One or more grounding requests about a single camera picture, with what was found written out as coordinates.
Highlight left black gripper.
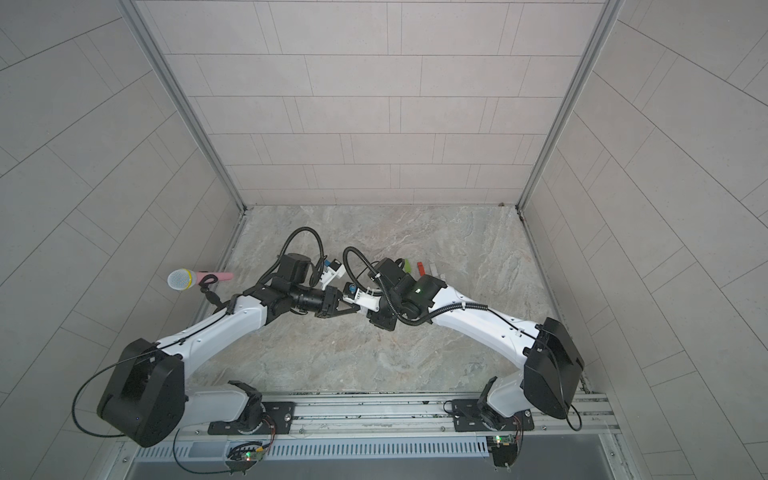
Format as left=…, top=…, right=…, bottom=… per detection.
left=290, top=286, right=360, bottom=318

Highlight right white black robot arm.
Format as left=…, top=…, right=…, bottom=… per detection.
left=342, top=246, right=584, bottom=431

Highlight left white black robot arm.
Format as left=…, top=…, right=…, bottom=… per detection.
left=96, top=248, right=361, bottom=447

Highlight white ventilation grille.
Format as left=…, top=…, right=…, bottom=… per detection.
left=135, top=436, right=489, bottom=464

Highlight pink yellow toy microphone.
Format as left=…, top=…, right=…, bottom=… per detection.
left=167, top=268, right=234, bottom=291

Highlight right circuit board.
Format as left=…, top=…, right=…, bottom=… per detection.
left=486, top=435, right=520, bottom=469

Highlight circuit board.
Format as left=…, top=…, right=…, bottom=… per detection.
left=225, top=441, right=269, bottom=474
left=486, top=435, right=520, bottom=469

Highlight left circuit board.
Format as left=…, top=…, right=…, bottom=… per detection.
left=225, top=441, right=269, bottom=474

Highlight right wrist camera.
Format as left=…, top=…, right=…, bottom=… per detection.
left=342, top=282, right=381, bottom=312

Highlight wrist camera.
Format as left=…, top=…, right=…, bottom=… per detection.
left=320, top=260, right=346, bottom=290
left=342, top=282, right=381, bottom=312

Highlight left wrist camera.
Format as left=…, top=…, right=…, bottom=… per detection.
left=320, top=260, right=346, bottom=290

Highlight aluminium rail frame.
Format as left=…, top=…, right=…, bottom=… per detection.
left=160, top=388, right=620, bottom=440

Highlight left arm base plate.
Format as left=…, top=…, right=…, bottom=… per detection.
left=207, top=402, right=296, bottom=436

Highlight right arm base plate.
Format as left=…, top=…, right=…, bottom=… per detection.
left=443, top=398, right=535, bottom=435

